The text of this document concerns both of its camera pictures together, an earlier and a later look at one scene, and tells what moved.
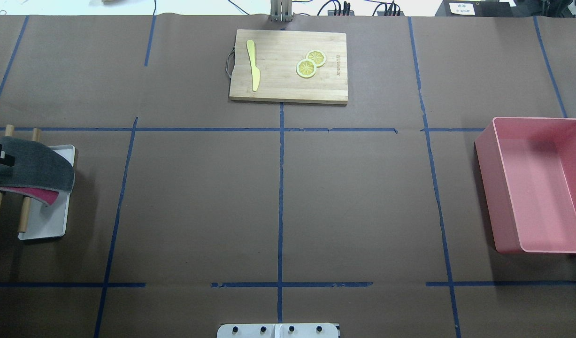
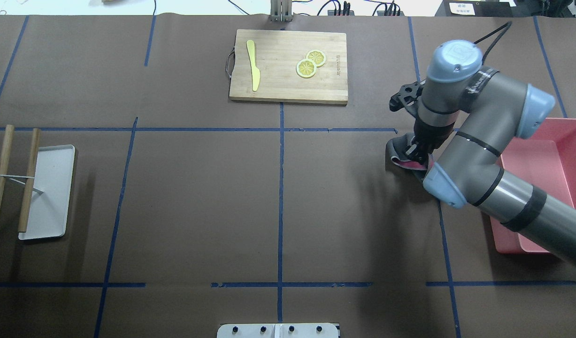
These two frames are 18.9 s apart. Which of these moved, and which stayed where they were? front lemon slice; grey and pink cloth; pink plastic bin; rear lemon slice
Moved: grey and pink cloth
Stayed: rear lemon slice; pink plastic bin; front lemon slice
